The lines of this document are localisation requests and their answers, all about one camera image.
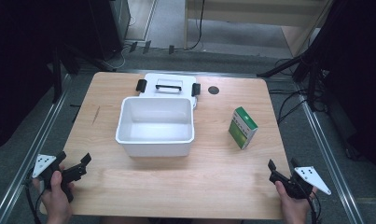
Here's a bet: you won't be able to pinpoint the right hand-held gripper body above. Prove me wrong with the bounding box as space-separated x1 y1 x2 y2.
268 166 332 201

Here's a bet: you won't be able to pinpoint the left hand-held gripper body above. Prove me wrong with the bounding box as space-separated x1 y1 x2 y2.
31 154 88 203

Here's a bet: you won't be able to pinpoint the green and white carton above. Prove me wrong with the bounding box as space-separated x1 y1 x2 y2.
228 105 258 150

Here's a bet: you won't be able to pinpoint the white plastic storage box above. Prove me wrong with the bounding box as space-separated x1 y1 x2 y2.
115 95 196 158

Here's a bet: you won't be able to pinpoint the white box lid black latches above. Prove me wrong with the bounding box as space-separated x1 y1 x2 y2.
135 72 202 109

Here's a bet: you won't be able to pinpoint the person's right hand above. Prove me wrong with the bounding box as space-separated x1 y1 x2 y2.
274 180 318 224

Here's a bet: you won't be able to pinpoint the person's left hand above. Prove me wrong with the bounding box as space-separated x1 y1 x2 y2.
32 169 76 224

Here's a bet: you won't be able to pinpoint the black tripod stand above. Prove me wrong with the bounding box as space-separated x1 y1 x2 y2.
256 50 328 112
47 43 118 105

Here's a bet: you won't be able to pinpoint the black cabinet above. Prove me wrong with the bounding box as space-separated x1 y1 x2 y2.
88 0 132 62

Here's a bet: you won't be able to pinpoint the metal floor rail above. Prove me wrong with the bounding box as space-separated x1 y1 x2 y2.
296 83 366 224
0 74 74 224

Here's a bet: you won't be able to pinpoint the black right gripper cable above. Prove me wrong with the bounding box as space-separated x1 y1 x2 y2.
296 180 322 224

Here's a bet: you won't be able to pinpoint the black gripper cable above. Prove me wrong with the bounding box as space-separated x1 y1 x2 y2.
296 180 322 224
24 169 47 224

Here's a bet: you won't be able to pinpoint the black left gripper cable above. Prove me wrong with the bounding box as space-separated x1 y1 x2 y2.
24 169 47 224

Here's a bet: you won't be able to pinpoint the bundle of black floor cables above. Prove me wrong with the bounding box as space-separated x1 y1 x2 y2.
268 57 329 126

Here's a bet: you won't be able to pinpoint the white floor cable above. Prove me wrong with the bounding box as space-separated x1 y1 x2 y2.
109 13 137 70

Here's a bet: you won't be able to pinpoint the light wooden furniture frame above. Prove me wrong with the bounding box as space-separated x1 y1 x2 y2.
183 0 336 59

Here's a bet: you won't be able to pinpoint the black hanging cable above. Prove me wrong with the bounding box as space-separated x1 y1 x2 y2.
186 0 206 51

